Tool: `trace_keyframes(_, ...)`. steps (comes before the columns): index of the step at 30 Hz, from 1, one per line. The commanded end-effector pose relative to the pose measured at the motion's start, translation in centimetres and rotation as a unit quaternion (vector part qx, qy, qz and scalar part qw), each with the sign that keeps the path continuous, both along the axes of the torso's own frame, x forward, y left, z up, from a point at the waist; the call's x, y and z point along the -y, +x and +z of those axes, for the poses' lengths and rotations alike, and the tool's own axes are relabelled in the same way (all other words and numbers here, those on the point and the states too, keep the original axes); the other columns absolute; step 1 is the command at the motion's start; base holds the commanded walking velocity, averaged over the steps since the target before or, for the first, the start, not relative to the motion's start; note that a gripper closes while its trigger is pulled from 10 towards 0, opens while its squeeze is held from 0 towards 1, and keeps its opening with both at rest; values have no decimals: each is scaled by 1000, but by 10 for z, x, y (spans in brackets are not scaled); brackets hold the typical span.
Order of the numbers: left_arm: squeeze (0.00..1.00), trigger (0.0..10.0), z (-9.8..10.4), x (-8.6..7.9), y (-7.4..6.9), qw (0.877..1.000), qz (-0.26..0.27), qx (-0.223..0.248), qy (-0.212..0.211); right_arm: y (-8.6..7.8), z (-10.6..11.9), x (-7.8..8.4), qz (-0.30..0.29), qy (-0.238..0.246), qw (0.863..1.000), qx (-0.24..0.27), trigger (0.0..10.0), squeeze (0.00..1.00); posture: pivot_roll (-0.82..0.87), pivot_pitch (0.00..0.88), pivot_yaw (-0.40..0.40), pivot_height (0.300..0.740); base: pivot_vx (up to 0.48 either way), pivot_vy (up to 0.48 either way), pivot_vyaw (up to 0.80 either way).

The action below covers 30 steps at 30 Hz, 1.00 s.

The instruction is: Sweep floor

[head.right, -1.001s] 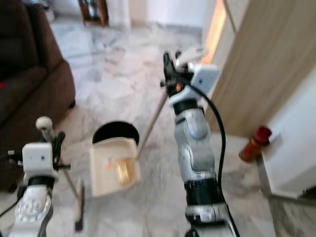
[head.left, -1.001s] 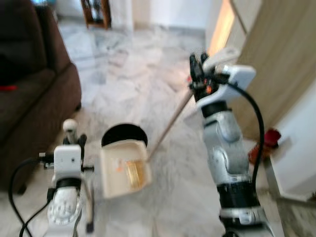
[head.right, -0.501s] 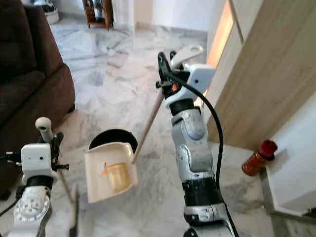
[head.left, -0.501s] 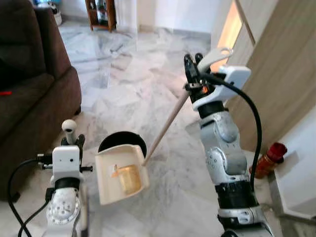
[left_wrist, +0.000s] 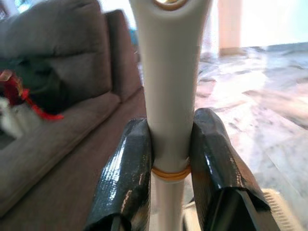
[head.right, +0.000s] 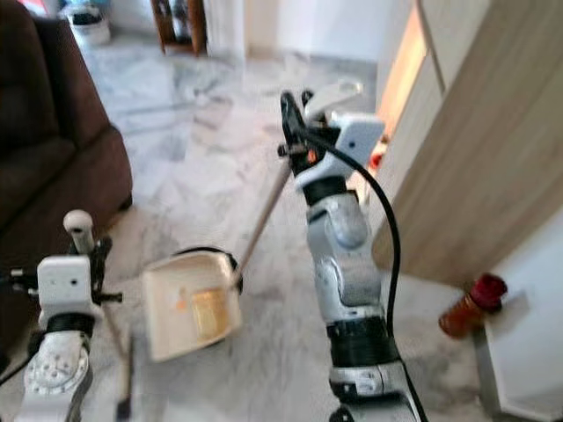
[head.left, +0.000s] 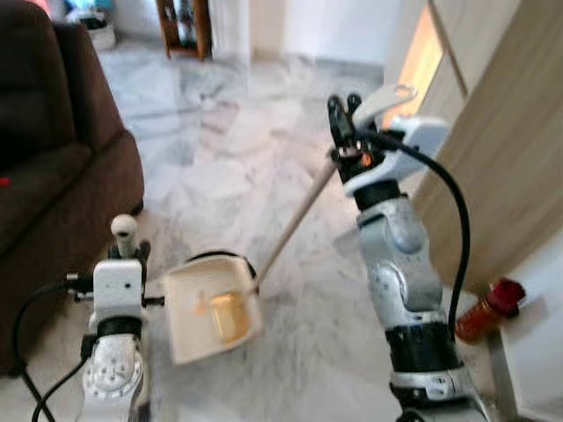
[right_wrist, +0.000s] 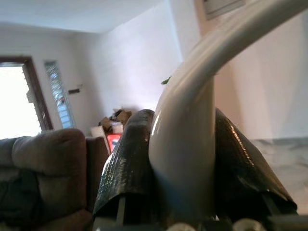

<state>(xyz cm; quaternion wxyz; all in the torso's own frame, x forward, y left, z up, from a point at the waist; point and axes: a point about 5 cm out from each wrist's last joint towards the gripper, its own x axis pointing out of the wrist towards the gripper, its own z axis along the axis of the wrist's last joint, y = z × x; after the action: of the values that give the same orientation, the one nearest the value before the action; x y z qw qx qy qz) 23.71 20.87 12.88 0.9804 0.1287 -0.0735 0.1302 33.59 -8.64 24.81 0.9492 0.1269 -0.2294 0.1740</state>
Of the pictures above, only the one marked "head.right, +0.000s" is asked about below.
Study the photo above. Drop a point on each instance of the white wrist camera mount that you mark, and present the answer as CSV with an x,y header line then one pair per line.
x,y
65,283
356,141

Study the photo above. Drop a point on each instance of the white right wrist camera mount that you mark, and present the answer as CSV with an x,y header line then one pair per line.
x,y
356,141

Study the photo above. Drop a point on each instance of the beige broom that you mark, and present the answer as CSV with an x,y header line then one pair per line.
x,y
77,224

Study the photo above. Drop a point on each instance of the light wooden cabinet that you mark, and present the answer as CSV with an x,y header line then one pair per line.
x,y
493,123

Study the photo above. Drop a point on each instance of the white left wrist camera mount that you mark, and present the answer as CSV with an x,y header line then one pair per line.
x,y
65,283

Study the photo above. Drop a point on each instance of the white curtain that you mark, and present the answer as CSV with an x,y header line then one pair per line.
x,y
226,25

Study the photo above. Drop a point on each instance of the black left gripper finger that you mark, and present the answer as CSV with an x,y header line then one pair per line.
x,y
103,251

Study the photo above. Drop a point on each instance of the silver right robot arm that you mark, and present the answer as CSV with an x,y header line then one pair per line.
x,y
347,264

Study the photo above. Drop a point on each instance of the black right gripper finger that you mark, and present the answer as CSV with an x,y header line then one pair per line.
x,y
308,99
290,119

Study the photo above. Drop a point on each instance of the white shelf unit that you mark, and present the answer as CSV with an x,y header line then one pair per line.
x,y
528,352

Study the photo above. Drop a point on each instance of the brown bottle red cap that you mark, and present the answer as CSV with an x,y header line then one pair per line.
x,y
473,306

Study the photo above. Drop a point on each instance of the dark brown sofa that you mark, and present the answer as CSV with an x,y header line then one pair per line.
x,y
53,132

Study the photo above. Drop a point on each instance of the white basket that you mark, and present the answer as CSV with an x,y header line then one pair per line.
x,y
86,25

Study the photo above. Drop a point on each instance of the dark wooden rack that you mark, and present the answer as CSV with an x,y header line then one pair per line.
x,y
179,24

